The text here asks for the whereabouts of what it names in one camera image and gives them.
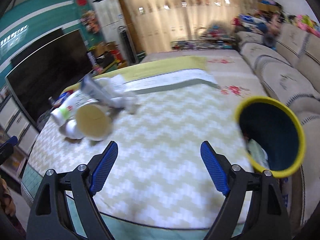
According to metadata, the white foam sheet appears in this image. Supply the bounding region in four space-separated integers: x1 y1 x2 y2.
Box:
80 74 138 114

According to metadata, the brown paper cup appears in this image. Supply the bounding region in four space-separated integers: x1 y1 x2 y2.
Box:
75 103 112 141

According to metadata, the white green label bottle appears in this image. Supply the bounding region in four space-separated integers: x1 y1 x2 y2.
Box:
50 90 99 127

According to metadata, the yellow chevron table cloth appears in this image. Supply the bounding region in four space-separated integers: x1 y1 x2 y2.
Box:
22 56 251 239

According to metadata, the large black television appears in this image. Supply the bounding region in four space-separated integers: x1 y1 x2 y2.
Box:
5 29 92 126

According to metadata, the beige sectional sofa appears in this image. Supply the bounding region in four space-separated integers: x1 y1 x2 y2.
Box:
236 23 319 233

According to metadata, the red fire extinguisher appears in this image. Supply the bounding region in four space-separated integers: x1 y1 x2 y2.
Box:
109 48 124 63

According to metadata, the black tower fan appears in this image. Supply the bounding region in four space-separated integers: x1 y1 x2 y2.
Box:
118 25 138 64

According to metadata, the pile of plush toys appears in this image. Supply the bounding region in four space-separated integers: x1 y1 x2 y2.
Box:
231 11 319 37

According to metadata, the artificial flower decoration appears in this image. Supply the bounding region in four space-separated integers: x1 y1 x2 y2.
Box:
80 10 100 34

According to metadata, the cardboard boxes stack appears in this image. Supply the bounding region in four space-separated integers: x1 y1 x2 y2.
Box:
257 0 281 13

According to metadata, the beige embroidered curtain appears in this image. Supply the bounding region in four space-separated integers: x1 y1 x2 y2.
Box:
122 0 254 54

